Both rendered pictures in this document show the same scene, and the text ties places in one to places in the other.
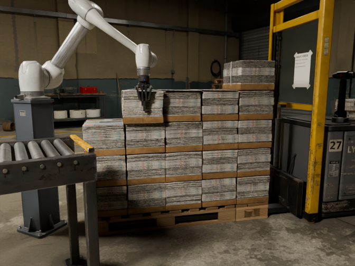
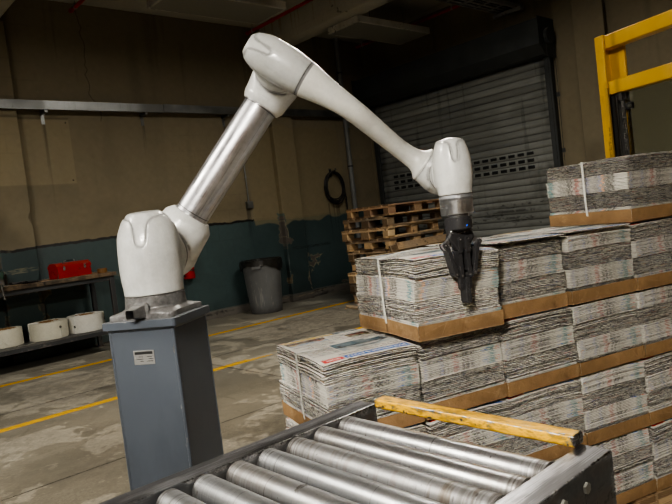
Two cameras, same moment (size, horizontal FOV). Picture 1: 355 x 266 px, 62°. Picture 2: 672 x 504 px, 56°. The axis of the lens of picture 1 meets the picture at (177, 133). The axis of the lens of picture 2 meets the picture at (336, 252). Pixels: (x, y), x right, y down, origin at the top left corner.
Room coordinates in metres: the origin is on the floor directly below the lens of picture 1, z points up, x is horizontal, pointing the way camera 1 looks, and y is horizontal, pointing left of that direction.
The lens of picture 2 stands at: (0.44, 0.92, 1.19)
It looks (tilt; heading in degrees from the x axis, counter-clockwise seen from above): 3 degrees down; 348
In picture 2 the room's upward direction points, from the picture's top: 7 degrees counter-clockwise
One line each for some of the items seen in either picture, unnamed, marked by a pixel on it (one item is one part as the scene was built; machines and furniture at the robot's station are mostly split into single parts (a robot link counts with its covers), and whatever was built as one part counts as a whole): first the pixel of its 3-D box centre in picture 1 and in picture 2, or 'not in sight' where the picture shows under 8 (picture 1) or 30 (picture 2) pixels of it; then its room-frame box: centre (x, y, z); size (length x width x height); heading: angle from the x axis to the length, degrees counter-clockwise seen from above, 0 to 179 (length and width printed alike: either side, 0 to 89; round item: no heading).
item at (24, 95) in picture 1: (30, 95); (152, 304); (2.15, 1.06, 1.03); 0.22 x 0.18 x 0.06; 154
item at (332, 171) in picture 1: (324, 161); not in sight; (2.67, -1.36, 0.40); 0.69 x 0.55 x 0.80; 13
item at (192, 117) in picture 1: (177, 115); (493, 301); (2.37, 0.00, 0.86); 0.38 x 0.29 x 0.04; 11
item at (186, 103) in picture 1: (177, 104); (490, 275); (2.37, 0.00, 0.95); 0.38 x 0.29 x 0.23; 11
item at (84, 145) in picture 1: (81, 142); (465, 417); (1.49, 0.50, 0.81); 0.43 x 0.03 x 0.02; 30
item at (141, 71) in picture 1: (143, 72); (456, 205); (2.05, 0.23, 1.19); 0.09 x 0.09 x 0.06
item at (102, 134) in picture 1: (161, 170); (476, 442); (2.33, 0.13, 0.42); 1.17 x 0.39 x 0.83; 103
